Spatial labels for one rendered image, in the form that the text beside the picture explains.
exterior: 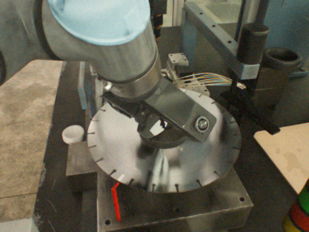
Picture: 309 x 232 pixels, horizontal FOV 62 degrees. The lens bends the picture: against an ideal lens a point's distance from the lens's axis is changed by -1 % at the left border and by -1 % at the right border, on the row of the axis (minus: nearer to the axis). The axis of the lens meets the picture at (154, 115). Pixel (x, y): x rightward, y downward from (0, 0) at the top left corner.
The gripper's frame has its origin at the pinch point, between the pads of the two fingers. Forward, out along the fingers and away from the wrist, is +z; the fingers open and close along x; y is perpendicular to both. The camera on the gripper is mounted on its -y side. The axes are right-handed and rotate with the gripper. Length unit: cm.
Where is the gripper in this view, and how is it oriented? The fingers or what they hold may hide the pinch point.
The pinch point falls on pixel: (162, 127)
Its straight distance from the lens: 51.2
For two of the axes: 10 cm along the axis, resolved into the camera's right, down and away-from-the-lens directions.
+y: -8.1, -5.0, 3.0
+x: -5.7, 8.0, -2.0
